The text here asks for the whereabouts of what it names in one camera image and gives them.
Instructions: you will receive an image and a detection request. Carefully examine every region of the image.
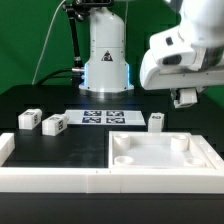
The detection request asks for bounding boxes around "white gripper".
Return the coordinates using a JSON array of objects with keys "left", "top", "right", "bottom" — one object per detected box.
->
[{"left": 140, "top": 27, "right": 224, "bottom": 103}]

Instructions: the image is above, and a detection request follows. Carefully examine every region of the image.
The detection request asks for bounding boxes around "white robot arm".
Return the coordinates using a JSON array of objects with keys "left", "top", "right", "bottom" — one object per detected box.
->
[{"left": 81, "top": 0, "right": 224, "bottom": 107}]

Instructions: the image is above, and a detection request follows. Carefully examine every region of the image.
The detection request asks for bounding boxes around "white marker sheet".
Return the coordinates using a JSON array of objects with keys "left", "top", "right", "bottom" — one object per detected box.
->
[{"left": 65, "top": 110, "right": 145, "bottom": 126}]

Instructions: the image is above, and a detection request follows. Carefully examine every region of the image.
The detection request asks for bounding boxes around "white square table top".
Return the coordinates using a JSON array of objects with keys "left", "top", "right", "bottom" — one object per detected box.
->
[{"left": 108, "top": 131, "right": 215, "bottom": 169}]

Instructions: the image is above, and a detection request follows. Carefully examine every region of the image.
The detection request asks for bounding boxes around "white U-shaped fence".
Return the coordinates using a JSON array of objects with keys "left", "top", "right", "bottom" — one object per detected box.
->
[{"left": 0, "top": 133, "right": 224, "bottom": 194}]

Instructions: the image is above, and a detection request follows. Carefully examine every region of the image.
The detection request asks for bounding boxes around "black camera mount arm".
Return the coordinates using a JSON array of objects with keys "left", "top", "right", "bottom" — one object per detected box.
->
[{"left": 63, "top": 1, "right": 90, "bottom": 68}]

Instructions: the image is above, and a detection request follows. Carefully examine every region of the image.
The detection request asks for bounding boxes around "black cable bundle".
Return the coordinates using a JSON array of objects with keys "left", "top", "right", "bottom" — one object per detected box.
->
[{"left": 35, "top": 66, "right": 85, "bottom": 87}]

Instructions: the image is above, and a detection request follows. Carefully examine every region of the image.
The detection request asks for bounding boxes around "white cable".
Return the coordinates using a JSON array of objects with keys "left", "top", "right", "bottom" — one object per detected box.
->
[{"left": 31, "top": 0, "right": 68, "bottom": 86}]

